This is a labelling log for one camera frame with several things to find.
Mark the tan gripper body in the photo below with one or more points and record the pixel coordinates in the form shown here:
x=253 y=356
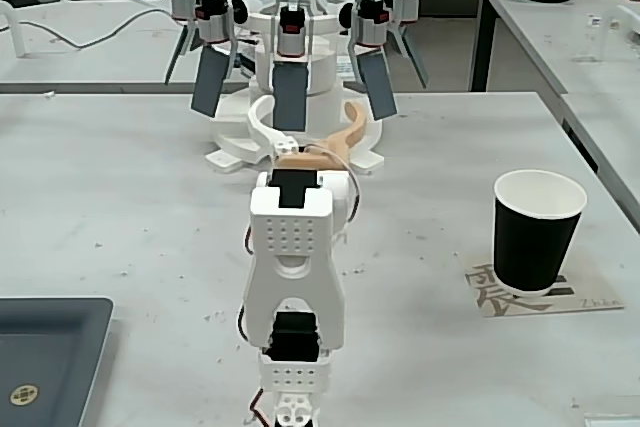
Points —
x=300 y=161

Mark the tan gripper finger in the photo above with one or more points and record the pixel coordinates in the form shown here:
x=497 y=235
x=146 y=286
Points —
x=356 y=127

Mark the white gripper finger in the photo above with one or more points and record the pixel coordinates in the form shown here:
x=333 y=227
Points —
x=285 y=144

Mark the black paper cup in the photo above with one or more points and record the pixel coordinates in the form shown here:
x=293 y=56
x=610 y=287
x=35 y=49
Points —
x=535 y=247

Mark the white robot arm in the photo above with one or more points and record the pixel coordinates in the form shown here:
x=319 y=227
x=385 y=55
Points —
x=295 y=272

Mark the printed paper mat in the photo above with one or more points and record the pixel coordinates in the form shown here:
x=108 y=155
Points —
x=480 y=294

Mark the servo unit with grey paddle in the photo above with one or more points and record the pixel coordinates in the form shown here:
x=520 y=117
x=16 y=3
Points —
x=289 y=97
x=407 y=2
x=181 y=2
x=207 y=82
x=378 y=87

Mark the white side table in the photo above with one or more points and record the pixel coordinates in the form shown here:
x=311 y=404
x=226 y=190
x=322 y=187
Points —
x=482 y=47

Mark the white bent stand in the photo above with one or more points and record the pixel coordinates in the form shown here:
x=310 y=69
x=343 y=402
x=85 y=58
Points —
x=17 y=37

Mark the grey plastic tray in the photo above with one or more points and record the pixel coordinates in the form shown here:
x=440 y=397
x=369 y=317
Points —
x=50 y=347

